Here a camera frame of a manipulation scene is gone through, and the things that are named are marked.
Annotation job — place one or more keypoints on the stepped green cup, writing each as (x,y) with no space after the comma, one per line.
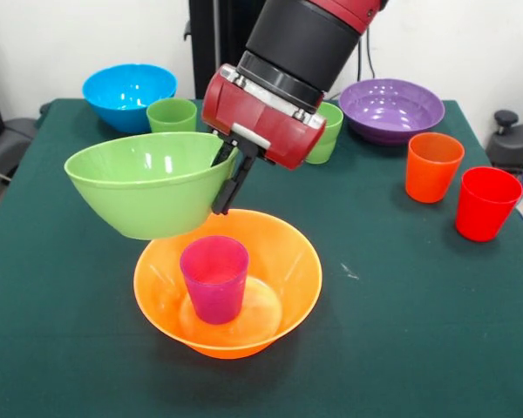
(329,139)

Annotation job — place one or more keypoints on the dark green table cloth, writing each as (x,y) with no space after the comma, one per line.
(375,326)

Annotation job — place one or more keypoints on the red cup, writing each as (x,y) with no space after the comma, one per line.
(484,217)

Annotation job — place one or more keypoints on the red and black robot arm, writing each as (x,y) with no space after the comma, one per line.
(305,43)

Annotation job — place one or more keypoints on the purple bowl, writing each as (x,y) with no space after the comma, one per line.
(392,113)

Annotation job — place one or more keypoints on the orange cup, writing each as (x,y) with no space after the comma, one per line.
(429,178)

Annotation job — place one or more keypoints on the purple cup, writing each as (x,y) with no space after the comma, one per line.
(215,287)

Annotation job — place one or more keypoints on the plain green cup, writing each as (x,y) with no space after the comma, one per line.
(172,115)

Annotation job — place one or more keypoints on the grey base with knob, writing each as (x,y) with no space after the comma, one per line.
(518,143)

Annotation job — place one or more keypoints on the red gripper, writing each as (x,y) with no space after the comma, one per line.
(253,119)

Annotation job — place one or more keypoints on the green bowl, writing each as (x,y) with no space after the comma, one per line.
(148,200)

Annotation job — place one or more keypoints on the orange bowl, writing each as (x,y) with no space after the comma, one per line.
(279,261)

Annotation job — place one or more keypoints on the large blue bowl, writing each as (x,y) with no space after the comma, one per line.
(126,96)

